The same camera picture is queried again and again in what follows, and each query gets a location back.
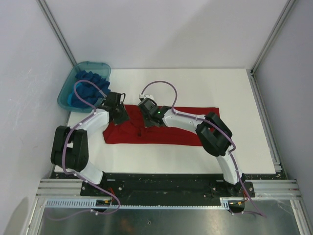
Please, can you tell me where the red t shirt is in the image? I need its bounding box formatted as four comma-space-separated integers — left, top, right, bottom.
102, 104, 221, 147

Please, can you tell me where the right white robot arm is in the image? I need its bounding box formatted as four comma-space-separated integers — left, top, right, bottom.
138, 96, 244, 196

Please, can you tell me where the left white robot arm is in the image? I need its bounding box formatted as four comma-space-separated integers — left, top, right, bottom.
50, 92, 130, 196

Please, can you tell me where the dark blue t shirt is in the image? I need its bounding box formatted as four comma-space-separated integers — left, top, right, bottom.
72, 70, 111, 109

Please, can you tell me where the teal plastic bin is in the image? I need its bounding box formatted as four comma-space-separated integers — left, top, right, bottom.
57, 61, 111, 113

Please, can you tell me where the light blue t shirt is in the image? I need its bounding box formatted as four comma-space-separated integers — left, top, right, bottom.
67, 92, 74, 107

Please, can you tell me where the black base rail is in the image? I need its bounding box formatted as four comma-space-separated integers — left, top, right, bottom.
50, 171, 256, 204

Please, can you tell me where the grey slotted cable duct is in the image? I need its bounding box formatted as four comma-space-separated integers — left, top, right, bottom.
44, 197, 232, 211

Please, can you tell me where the left aluminium frame post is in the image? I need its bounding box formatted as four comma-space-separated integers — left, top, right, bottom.
36, 0, 77, 67

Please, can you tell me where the aluminium frame post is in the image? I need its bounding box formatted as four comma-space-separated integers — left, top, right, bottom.
250, 0, 298, 75
36, 0, 77, 67

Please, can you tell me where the right aluminium frame post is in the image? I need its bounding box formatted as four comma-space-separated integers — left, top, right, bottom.
250, 0, 298, 75

